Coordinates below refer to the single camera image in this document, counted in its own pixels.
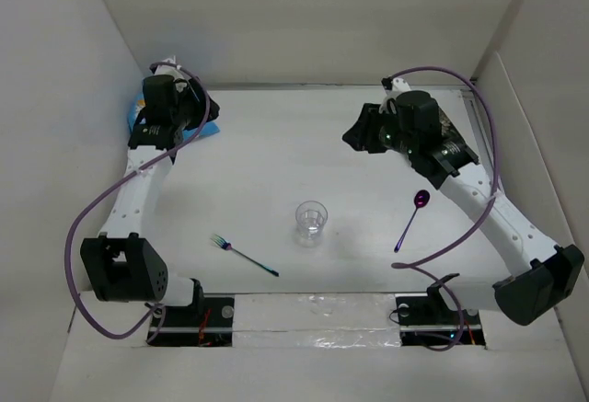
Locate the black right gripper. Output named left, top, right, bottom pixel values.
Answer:
left=342, top=102, right=417, bottom=157

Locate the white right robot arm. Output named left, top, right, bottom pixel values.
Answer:
left=342, top=78, right=584, bottom=326

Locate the blue space print cloth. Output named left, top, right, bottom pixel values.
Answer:
left=127, top=92, right=220, bottom=138

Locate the purple metal spoon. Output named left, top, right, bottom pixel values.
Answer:
left=393, top=189, right=432, bottom=254

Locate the iridescent metal fork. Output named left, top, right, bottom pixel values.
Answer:
left=211, top=234, right=280, bottom=278

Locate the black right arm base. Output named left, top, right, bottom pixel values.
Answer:
left=388, top=283, right=486, bottom=349

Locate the clear plastic cup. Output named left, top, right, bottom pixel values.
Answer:
left=294, top=201, right=329, bottom=247

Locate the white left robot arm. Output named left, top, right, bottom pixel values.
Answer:
left=80, top=60, right=219, bottom=326

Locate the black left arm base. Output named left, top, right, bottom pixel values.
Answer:
left=146, top=294, right=235, bottom=348

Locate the black floral square plate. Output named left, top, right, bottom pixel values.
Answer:
left=438, top=108, right=464, bottom=143

